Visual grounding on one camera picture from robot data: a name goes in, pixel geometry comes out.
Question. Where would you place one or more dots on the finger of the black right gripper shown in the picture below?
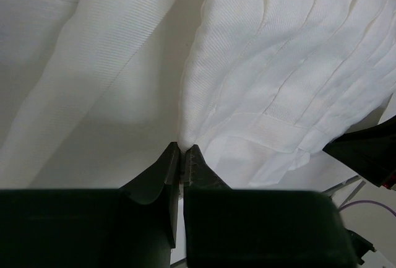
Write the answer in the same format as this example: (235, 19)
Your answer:
(371, 153)

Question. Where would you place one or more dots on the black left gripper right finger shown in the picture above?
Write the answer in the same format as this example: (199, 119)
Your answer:
(198, 175)

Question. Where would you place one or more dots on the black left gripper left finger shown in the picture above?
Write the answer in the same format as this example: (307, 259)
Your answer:
(159, 183)

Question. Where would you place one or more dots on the white pleated skirt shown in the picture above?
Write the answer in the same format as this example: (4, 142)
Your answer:
(92, 91)

